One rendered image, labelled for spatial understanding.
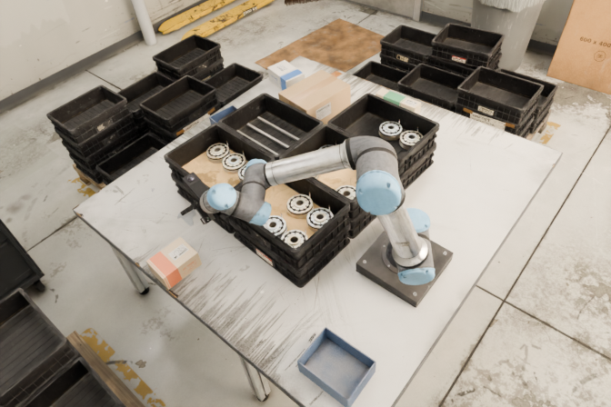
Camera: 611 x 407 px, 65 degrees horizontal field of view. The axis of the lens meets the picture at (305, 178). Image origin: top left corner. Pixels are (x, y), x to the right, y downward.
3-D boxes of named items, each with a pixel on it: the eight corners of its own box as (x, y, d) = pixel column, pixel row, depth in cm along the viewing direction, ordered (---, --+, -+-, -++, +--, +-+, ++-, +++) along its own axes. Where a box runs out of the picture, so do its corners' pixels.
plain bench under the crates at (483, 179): (525, 245, 268) (563, 152, 219) (359, 510, 186) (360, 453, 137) (307, 141, 348) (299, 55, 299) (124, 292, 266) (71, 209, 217)
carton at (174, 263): (185, 247, 196) (180, 236, 191) (202, 263, 190) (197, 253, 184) (151, 272, 189) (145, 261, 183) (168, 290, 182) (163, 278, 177)
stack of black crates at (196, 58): (207, 84, 386) (194, 33, 355) (233, 96, 371) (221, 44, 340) (168, 109, 365) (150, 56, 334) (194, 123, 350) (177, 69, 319)
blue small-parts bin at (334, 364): (375, 371, 154) (376, 362, 149) (348, 410, 146) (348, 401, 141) (326, 336, 164) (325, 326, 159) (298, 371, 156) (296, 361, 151)
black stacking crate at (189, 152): (279, 179, 205) (276, 159, 197) (226, 219, 191) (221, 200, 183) (221, 142, 226) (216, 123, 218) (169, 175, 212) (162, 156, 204)
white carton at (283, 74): (305, 87, 273) (304, 74, 267) (288, 95, 269) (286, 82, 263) (285, 73, 286) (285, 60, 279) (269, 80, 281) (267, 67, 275)
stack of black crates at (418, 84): (467, 123, 326) (475, 80, 303) (445, 146, 311) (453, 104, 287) (415, 104, 347) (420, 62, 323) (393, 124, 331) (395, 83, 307)
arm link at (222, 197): (235, 213, 135) (206, 203, 132) (225, 217, 145) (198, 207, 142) (243, 188, 137) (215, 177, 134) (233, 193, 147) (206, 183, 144)
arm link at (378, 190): (434, 249, 166) (391, 142, 129) (440, 287, 156) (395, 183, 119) (400, 254, 170) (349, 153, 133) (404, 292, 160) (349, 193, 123)
